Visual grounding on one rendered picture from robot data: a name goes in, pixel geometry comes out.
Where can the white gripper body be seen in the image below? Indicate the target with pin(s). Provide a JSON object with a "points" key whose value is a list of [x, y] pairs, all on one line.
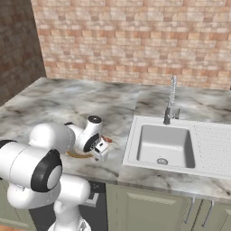
{"points": [[102, 154]]}

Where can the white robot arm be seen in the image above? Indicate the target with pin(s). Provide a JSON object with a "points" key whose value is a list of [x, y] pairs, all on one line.
{"points": [[27, 168]]}

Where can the red kebab skewer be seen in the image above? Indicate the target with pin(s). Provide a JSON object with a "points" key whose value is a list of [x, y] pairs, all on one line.
{"points": [[109, 140]]}

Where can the brown wooden bowl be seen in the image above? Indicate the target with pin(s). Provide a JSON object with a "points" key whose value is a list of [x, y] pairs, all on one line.
{"points": [[78, 155]]}

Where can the white sink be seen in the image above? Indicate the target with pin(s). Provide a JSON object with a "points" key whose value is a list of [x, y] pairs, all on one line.
{"points": [[207, 147]]}

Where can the black dishwasher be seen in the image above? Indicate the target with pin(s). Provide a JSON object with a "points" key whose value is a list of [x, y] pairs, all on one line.
{"points": [[97, 218]]}

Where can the wide green cupboard door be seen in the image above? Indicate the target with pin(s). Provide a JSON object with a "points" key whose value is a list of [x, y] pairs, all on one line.
{"points": [[144, 210]]}

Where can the silver spring tap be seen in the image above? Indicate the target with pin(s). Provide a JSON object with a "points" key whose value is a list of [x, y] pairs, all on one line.
{"points": [[171, 99]]}

